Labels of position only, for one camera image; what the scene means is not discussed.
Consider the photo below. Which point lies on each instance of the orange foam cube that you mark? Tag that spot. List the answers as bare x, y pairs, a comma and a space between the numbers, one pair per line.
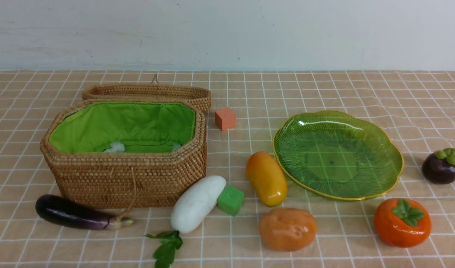
225, 118

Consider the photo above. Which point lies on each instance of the woven wicker basket lid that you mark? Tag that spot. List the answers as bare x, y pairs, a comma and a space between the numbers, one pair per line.
199, 97

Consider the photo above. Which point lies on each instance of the woven wicker basket green lining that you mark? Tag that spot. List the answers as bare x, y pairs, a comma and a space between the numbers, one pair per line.
120, 153

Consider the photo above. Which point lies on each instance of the beige checkered tablecloth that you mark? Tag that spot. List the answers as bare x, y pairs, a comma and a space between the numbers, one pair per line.
415, 108

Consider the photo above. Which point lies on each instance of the green foam cube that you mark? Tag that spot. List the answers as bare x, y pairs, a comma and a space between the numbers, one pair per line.
230, 200

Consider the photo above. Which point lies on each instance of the white toy radish green leaves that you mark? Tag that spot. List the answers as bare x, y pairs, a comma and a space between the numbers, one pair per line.
188, 213

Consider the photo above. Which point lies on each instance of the dark purple toy mangosteen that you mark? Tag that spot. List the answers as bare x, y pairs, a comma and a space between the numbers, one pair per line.
439, 166

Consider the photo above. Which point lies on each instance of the orange brown toy potato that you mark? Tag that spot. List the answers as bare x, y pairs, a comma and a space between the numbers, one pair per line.
287, 229

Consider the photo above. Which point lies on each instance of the yellow orange toy mango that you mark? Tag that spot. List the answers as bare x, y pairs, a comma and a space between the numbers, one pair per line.
267, 178

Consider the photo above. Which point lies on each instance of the orange toy persimmon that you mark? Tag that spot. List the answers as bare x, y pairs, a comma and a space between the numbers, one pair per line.
402, 223

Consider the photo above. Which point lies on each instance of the green glass leaf plate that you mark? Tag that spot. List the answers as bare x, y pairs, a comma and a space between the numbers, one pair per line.
337, 156

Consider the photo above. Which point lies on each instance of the purple toy eggplant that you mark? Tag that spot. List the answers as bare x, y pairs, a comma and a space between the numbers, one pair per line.
57, 210

